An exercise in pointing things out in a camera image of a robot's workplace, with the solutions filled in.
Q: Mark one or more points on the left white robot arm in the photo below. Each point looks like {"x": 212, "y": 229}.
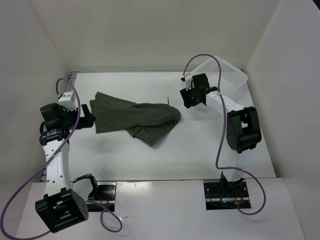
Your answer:
{"x": 61, "y": 207}

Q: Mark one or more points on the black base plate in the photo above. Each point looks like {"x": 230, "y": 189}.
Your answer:
{"x": 217, "y": 199}
{"x": 104, "y": 194}

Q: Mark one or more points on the olive green shorts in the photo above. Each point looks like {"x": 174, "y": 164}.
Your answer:
{"x": 148, "y": 122}

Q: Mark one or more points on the aluminium table edge rail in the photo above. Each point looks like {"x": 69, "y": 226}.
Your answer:
{"x": 72, "y": 79}

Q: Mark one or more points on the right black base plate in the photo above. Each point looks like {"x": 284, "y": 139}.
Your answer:
{"x": 217, "y": 199}

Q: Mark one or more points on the white plastic basket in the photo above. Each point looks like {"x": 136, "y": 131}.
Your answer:
{"x": 232, "y": 78}

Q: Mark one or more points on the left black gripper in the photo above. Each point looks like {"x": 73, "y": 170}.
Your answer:
{"x": 87, "y": 121}

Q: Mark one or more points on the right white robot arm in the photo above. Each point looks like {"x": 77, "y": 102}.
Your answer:
{"x": 241, "y": 130}

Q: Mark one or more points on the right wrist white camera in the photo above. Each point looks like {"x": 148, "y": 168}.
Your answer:
{"x": 187, "y": 79}

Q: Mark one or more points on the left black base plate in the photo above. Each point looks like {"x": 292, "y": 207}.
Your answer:
{"x": 104, "y": 194}

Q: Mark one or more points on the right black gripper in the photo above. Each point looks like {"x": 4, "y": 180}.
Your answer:
{"x": 185, "y": 94}

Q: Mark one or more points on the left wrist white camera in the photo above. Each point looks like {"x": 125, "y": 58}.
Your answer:
{"x": 67, "y": 100}

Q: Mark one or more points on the wrist white camera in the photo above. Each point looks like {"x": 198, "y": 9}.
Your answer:
{"x": 67, "y": 100}
{"x": 187, "y": 79}

